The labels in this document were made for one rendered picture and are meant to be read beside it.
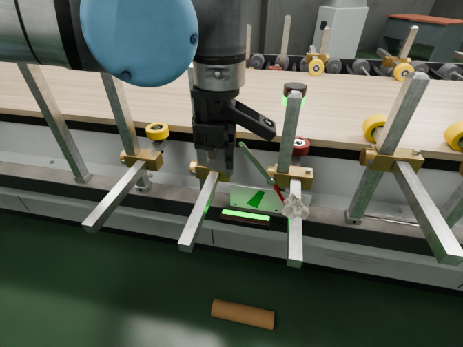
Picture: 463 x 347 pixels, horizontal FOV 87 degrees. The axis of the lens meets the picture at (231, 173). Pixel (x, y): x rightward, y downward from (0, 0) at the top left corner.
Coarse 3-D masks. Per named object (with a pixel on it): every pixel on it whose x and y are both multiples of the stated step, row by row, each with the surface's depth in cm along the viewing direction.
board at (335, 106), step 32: (0, 64) 156; (0, 96) 112; (32, 96) 112; (64, 96) 112; (96, 96) 112; (128, 96) 112; (160, 96) 112; (256, 96) 112; (320, 96) 112; (352, 96) 112; (384, 96) 112; (448, 96) 112; (320, 128) 88; (352, 128) 88; (416, 128) 88
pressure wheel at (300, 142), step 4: (296, 136) 82; (300, 136) 82; (296, 140) 79; (300, 140) 81; (304, 140) 80; (308, 140) 80; (296, 144) 79; (300, 144) 79; (304, 144) 79; (308, 144) 78; (296, 148) 77; (300, 148) 77; (304, 148) 77; (308, 148) 78; (292, 152) 78; (296, 152) 78; (300, 152) 78; (304, 152) 78
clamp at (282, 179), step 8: (272, 168) 74; (296, 168) 74; (304, 168) 74; (280, 176) 73; (288, 176) 72; (296, 176) 72; (304, 176) 71; (312, 176) 71; (280, 184) 75; (288, 184) 74; (304, 184) 73
